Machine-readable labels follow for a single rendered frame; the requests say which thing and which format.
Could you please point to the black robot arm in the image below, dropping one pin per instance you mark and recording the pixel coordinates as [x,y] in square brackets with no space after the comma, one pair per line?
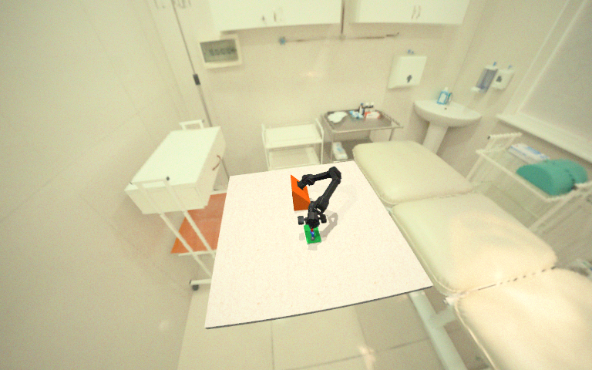
[323,201]

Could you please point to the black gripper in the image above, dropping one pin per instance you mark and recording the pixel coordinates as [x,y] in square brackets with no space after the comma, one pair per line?
[301,220]

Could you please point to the green circuit board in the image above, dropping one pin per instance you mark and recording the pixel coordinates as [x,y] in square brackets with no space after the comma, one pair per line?
[312,235]

